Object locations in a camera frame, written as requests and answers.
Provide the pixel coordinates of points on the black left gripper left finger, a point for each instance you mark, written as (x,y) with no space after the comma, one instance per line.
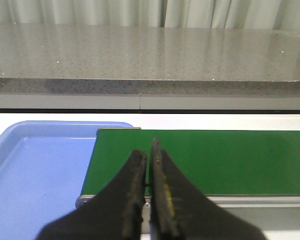
(115,213)

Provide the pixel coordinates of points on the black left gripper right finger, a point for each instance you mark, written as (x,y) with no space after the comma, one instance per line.
(179,211)

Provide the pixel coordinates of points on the green conveyor belt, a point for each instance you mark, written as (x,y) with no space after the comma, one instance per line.
(217,162)

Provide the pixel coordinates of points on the blue plastic tray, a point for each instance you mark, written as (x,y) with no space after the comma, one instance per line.
(42,168)

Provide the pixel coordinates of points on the grey stone counter slab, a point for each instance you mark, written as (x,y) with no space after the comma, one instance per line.
(46,66)

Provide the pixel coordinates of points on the white pleated curtain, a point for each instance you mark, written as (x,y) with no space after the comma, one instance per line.
(216,14)

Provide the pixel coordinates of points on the aluminium conveyor frame rail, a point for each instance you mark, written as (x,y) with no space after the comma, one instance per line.
(268,212)

